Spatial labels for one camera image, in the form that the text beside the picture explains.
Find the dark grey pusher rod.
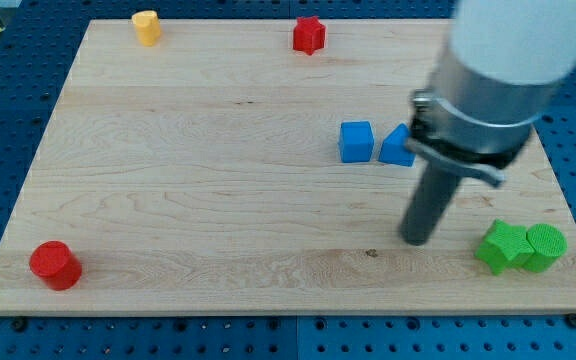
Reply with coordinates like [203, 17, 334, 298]
[399, 164, 461, 246]

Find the blue cube block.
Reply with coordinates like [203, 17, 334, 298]
[338, 121, 374, 163]

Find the light wooden board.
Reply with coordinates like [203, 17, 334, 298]
[0, 20, 576, 317]

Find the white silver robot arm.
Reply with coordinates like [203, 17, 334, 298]
[407, 0, 576, 187]

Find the blue triangle block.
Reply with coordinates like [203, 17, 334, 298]
[378, 124, 415, 167]

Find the green star block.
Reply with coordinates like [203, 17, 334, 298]
[474, 219, 534, 275]

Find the red cylinder block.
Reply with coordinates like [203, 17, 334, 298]
[29, 240, 82, 291]

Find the red star block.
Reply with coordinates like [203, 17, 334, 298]
[293, 16, 326, 56]

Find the green cylinder block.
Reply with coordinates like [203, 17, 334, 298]
[522, 223, 568, 273]

